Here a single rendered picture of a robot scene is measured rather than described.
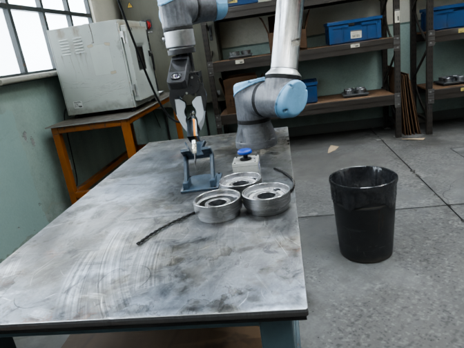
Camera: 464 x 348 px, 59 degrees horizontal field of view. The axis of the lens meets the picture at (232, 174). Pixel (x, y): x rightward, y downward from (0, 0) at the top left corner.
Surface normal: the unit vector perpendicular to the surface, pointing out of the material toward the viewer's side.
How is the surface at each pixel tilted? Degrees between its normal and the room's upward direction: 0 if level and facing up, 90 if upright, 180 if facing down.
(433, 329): 0
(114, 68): 90
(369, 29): 90
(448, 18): 90
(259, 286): 0
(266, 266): 0
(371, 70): 90
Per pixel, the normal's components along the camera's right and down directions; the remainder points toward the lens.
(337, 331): -0.14, -0.94
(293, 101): 0.65, 0.26
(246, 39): -0.11, 0.31
